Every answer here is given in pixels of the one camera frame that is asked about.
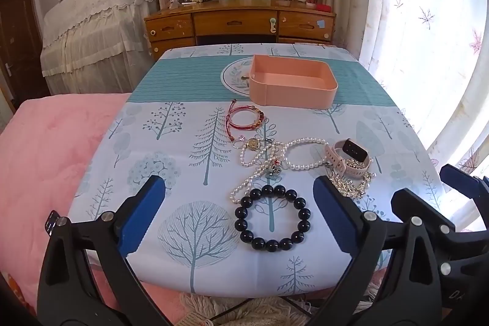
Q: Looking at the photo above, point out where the wooden desk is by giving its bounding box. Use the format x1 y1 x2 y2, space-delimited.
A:
144 0 337 62

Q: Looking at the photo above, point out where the tree-print tablecloth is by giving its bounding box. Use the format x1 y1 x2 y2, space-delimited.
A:
67 42 444 298

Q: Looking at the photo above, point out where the white pearl necklace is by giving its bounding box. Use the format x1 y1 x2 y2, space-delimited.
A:
229 137 330 204

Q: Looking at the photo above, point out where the lace-covered piano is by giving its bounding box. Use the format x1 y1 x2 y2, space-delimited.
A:
40 0 159 95

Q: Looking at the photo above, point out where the turquoise charm bracelet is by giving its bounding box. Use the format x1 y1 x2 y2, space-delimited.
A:
259 153 286 178

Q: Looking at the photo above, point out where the pink plastic box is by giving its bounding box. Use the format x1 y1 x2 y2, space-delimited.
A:
249 55 339 109

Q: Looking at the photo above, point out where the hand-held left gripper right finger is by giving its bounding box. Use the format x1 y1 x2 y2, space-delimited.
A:
306 175 453 326

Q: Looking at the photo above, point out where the pink smartwatch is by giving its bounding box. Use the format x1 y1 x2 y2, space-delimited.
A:
325 138 373 179

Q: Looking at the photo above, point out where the pink blanket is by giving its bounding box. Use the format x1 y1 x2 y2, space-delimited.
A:
0 92 192 326

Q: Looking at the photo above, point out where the black bead bracelet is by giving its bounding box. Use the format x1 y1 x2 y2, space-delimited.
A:
235 185 312 252

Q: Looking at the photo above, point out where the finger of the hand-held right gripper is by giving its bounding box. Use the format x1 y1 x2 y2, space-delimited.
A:
390 188 489 274
439 163 489 205

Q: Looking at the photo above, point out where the beige fringed cloth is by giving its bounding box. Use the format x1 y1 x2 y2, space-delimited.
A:
178 291 383 326

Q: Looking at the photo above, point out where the red cord bracelet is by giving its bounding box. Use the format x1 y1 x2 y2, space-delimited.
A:
226 99 267 141

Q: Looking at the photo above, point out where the leaf-print white curtain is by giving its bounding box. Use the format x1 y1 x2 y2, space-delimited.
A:
332 0 489 231

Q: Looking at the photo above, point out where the brown wooden door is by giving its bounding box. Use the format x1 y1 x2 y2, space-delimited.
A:
0 0 45 110

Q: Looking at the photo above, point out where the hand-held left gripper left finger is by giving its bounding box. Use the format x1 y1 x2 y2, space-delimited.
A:
37 174 180 326

